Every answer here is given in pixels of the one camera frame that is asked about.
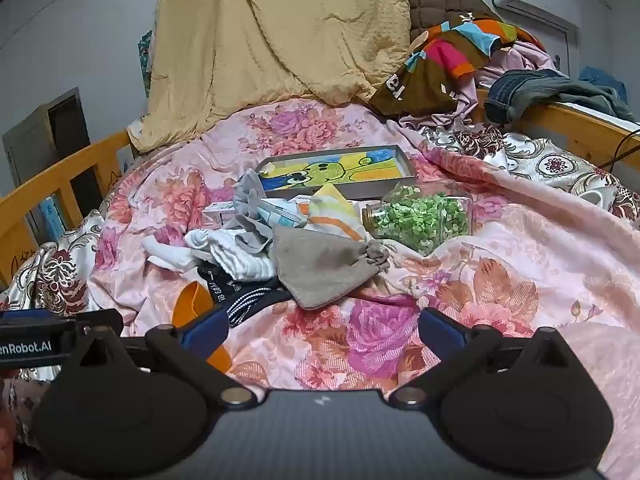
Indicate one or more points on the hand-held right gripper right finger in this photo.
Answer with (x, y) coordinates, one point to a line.
(440, 332)

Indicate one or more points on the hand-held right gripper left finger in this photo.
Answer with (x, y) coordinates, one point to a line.
(205, 332)

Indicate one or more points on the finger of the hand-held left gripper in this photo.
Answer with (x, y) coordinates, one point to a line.
(107, 319)

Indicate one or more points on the orange cup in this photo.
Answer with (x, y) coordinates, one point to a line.
(192, 300)

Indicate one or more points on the black white-striped cloth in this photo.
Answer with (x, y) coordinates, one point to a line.
(240, 295)

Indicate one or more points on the white ribbed sock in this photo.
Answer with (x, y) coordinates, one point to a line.
(240, 262)

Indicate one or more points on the grey cloth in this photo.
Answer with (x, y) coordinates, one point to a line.
(252, 237)

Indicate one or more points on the grey linen pouch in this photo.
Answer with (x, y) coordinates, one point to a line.
(320, 265)

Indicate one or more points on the grey blue sock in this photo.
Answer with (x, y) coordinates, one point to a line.
(250, 192)

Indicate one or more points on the striped pastel cloth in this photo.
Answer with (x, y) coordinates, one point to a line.
(335, 215)

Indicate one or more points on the grey tray with cartoon drawing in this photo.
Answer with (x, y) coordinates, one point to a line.
(340, 170)

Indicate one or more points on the pink floral quilt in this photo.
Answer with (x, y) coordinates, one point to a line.
(380, 330)

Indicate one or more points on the glass jar of green stars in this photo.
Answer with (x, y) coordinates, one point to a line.
(425, 220)

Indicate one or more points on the satin floral bedsheet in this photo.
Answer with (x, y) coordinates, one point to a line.
(550, 160)

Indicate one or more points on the wooden bed end board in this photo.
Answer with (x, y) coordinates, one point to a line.
(565, 130)

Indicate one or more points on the brown colourful patched cloth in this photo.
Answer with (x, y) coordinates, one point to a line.
(425, 80)

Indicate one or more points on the white mattress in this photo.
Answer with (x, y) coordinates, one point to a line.
(600, 112)

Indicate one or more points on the grey green garment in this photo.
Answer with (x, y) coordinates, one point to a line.
(595, 95)

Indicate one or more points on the light pink cloth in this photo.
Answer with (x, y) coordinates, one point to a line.
(520, 60)

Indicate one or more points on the blue cloth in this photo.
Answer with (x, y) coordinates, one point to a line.
(605, 82)

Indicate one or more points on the yellow hanging blanket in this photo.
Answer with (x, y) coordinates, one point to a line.
(270, 35)

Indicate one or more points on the brown quilted blanket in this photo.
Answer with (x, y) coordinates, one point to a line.
(440, 0)

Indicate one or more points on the teal wall poster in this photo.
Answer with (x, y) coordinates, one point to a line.
(145, 60)

